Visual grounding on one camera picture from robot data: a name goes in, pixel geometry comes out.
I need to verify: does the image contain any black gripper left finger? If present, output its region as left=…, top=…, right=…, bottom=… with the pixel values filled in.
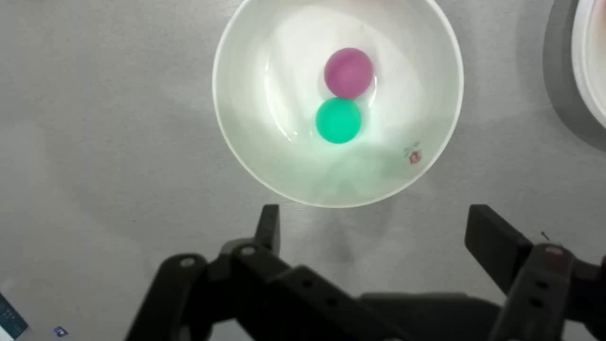
left=125, top=202, right=406, bottom=341

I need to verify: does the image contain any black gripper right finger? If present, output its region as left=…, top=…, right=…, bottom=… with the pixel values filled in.
left=464, top=202, right=606, bottom=341

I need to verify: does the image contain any white bowl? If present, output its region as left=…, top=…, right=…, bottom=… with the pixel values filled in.
left=211, top=0, right=466, bottom=210

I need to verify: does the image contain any white foam plate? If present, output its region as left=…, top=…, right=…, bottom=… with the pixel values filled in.
left=570, top=0, right=606, bottom=130

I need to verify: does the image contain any pink ball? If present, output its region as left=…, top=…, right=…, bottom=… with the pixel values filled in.
left=322, top=45, right=375, bottom=100

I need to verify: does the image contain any clear plastic water bottle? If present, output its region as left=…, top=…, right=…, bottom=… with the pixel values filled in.
left=0, top=289, right=70, bottom=341

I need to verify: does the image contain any green ball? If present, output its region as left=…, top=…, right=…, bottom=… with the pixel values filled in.
left=315, top=94, right=366, bottom=145

